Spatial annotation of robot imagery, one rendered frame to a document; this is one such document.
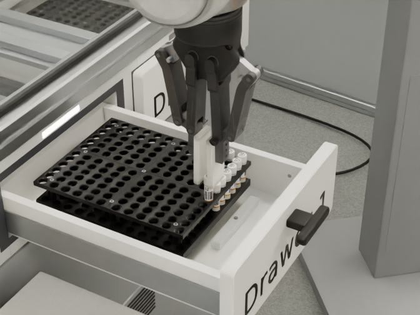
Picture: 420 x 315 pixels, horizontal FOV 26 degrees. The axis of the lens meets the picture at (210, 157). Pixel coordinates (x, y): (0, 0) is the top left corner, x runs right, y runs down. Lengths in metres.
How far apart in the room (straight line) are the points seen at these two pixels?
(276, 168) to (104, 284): 0.39
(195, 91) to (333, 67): 2.02
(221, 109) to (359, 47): 1.94
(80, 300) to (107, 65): 0.33
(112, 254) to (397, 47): 1.06
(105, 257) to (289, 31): 2.05
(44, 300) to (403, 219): 1.21
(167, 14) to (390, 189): 1.47
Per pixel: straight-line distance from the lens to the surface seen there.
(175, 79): 1.06
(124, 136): 1.25
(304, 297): 2.32
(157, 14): 0.74
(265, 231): 1.04
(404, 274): 2.36
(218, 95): 1.03
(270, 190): 1.25
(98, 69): 1.27
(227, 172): 1.16
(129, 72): 1.34
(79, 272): 1.39
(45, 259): 1.30
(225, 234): 1.16
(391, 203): 2.19
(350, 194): 2.67
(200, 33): 0.97
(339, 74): 3.04
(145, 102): 1.37
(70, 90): 1.22
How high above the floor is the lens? 1.58
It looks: 35 degrees down
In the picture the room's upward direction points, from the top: straight up
